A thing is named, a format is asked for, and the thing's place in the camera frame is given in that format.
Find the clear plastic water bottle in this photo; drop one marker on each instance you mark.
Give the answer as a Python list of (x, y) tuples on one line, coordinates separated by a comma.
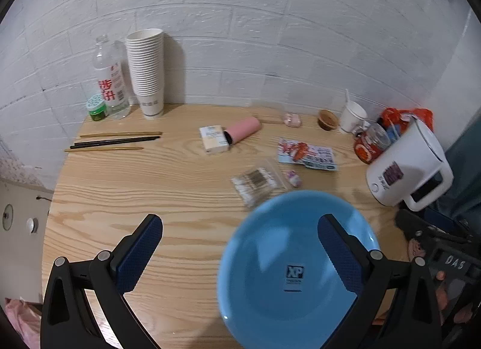
[(111, 85)]

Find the wooden desk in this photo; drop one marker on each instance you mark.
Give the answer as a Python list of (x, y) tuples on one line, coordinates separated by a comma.
[(150, 183)]

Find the small pink face toy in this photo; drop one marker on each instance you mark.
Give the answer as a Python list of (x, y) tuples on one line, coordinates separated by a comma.
[(293, 119)]

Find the green air freshener jar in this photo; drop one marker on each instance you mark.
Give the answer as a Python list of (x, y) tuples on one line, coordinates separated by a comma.
[(97, 112)]

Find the brown sauce cup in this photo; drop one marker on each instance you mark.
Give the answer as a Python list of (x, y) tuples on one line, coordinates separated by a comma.
[(327, 119)]

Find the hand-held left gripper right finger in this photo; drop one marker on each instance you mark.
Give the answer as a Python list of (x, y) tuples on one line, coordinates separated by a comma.
[(338, 255)]

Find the blue curtain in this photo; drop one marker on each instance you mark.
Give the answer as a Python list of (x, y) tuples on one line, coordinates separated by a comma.
[(464, 168)]

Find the white wall knob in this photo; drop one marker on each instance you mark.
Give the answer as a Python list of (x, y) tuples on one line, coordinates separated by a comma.
[(32, 225)]

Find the round wall fixture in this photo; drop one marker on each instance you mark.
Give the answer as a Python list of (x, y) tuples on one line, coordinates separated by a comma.
[(7, 217)]

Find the red plastic bag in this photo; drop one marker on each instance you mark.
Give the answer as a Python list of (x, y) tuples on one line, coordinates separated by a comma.
[(392, 116)]

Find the stack of white paper cups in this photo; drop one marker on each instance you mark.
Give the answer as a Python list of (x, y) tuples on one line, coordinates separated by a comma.
[(146, 70)]

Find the clear toothpick box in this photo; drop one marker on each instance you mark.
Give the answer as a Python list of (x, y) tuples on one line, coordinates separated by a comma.
[(268, 117)]

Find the bag of cotton swabs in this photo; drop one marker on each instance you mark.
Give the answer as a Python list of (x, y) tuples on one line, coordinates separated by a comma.
[(255, 181)]

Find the white paper cup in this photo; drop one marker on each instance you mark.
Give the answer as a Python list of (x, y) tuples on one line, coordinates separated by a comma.
[(352, 117)]

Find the pink cylinder case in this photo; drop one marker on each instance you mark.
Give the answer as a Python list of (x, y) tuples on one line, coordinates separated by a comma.
[(244, 128)]

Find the small candy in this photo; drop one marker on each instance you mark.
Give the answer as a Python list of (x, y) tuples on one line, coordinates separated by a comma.
[(294, 179)]

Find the pink plastic bag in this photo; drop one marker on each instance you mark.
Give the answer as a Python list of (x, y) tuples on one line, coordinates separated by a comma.
[(22, 319)]

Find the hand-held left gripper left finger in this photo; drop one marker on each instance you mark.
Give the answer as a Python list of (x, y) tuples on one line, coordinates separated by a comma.
[(141, 255)]

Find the printed snack packet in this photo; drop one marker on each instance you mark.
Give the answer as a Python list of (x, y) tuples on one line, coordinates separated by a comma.
[(304, 153)]

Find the white electric kettle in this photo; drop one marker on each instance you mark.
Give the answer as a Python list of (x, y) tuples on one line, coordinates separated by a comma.
[(406, 161)]

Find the glass jar with red label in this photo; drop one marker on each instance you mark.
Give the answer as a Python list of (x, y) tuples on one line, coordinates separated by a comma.
[(370, 146)]

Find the white plastic spoon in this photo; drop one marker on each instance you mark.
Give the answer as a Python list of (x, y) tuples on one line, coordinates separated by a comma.
[(347, 97)]

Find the blue plastic basin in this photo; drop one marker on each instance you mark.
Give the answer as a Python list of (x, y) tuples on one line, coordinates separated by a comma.
[(270, 243)]

